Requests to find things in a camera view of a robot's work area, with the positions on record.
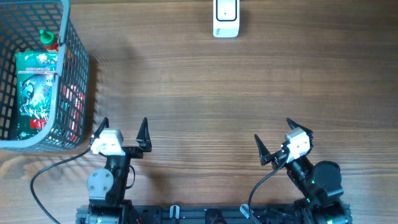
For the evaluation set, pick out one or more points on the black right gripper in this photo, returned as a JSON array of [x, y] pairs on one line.
[[267, 157]]

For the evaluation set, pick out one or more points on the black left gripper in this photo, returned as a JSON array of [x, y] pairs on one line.
[[143, 141]]

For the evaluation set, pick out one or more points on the green snack bag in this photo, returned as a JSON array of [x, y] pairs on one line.
[[35, 76]]

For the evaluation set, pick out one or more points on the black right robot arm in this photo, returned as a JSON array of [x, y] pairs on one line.
[[319, 183]]

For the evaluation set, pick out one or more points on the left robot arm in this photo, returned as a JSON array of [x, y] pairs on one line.
[[107, 186]]

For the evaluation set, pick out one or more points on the white barcode scanner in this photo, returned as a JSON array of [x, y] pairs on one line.
[[226, 18]]

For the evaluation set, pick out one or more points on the red sauce bottle green cap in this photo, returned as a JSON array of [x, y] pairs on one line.
[[49, 41]]

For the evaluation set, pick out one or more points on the grey plastic mesh basket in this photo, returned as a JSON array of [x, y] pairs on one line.
[[21, 22]]

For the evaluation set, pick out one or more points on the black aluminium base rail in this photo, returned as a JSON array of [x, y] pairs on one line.
[[211, 214]]

